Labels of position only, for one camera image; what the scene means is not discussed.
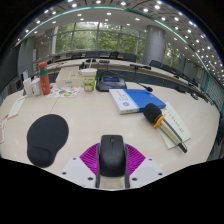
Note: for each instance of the blue and white book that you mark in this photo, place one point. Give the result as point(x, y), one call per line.
point(133, 99)

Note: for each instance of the black gooseneck conference microphone unit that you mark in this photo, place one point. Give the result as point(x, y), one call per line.
point(110, 83)

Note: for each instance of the group of ceiling spotlights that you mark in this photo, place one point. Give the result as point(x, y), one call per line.
point(140, 18)

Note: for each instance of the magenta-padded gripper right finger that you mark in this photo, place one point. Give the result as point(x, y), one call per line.
point(135, 160)

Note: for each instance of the black desk microphone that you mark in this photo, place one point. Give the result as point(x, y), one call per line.
point(140, 66)

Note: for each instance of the white paper cup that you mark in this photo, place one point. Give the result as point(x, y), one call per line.
point(27, 87)

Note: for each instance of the black computer mouse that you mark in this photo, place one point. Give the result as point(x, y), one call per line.
point(112, 155)

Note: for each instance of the black mouse pad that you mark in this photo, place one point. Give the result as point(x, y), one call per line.
point(46, 140)

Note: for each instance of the red drink bottle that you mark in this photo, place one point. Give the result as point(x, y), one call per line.
point(44, 80)

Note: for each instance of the colourful sticker sheet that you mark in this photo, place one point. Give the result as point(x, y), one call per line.
point(63, 92)

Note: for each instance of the printed drink cup with straw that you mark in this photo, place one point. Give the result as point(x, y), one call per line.
point(89, 81)

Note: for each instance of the pale green paper sheet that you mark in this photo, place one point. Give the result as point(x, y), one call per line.
point(180, 125)

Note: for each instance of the red and white leaflet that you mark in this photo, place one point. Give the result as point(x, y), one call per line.
point(2, 128)

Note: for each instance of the row of black office chairs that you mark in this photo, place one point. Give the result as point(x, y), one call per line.
point(91, 54)

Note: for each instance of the white cardboard box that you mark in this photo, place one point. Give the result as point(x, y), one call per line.
point(68, 78)

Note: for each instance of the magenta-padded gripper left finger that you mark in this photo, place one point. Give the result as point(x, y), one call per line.
point(89, 160)

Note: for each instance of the handheld microphone with foam head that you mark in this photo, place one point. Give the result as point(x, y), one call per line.
point(151, 112)

